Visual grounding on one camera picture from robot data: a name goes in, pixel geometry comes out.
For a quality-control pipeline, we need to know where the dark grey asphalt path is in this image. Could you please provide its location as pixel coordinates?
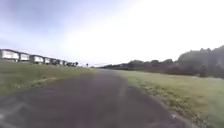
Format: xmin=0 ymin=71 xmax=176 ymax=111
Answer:
xmin=0 ymin=68 xmax=198 ymax=128

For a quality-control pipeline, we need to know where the row of dark trees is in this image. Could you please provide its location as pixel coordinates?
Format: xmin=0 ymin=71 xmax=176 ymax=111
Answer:
xmin=99 ymin=45 xmax=224 ymax=80

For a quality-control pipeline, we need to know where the grass field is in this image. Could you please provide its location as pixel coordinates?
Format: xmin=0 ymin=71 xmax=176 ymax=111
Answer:
xmin=0 ymin=59 xmax=96 ymax=97

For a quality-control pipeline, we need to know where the grass verge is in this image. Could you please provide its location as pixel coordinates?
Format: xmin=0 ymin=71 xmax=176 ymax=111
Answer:
xmin=113 ymin=69 xmax=224 ymax=128

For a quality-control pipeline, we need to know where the row of white buildings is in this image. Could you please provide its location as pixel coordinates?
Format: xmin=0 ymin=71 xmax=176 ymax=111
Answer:
xmin=0 ymin=48 xmax=80 ymax=68

